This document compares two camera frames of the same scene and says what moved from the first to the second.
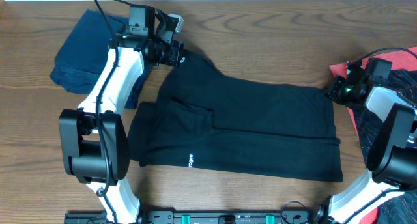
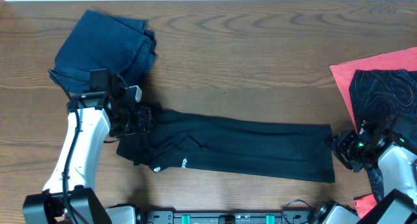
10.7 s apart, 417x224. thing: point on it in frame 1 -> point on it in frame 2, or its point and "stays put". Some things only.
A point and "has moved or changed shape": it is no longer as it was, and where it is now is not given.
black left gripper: x=178 y=53 -> x=144 y=116
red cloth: x=402 y=59 stays put
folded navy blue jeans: x=83 y=52 stays put
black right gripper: x=332 y=92 -> x=342 y=143
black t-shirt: x=207 y=122 has moved or changed shape
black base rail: x=202 y=217 stays put
